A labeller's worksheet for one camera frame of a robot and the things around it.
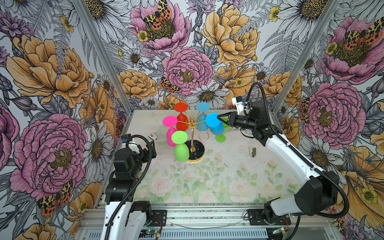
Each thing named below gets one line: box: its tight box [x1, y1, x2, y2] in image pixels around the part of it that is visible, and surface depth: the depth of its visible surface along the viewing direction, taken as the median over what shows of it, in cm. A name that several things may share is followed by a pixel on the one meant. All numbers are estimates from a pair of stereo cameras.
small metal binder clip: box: [248, 146, 257, 158], surface depth 99 cm
